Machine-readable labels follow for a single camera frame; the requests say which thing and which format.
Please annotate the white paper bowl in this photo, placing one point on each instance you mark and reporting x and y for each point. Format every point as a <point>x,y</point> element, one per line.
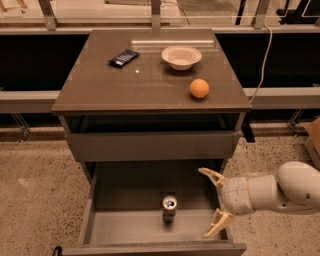
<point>181,58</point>

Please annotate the silver redbull can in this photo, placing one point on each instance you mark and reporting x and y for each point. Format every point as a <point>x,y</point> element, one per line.
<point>169,207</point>

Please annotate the dark blue snack packet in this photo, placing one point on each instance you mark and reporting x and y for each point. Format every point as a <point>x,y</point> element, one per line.
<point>123,58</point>

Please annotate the orange fruit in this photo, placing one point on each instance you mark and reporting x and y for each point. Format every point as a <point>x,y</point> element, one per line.
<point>199,88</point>

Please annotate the grey drawer cabinet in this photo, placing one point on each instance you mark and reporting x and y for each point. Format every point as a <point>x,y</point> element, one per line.
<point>147,95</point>

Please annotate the open grey middle drawer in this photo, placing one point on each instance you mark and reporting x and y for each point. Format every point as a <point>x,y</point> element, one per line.
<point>123,215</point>

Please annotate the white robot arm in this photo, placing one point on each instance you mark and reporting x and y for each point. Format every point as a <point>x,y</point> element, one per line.
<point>294,190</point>

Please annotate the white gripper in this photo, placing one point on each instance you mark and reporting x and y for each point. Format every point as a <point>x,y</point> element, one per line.
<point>235,194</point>

